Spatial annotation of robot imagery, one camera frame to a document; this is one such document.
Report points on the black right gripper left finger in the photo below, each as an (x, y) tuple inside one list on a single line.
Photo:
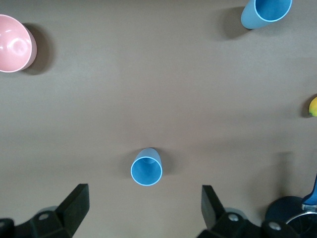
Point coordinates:
[(69, 213)]

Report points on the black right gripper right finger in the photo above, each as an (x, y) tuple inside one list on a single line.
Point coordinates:
[(215, 218)]

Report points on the brown table cloth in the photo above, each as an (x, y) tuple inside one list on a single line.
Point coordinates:
[(158, 99)]

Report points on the yellow lemon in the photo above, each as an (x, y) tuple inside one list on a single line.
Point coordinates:
[(314, 106)]

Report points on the pink plastic bowl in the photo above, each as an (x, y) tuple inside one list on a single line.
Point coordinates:
[(12, 44)]

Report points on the light blue plastic cup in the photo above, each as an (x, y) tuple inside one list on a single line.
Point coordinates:
[(146, 171), (250, 17)]

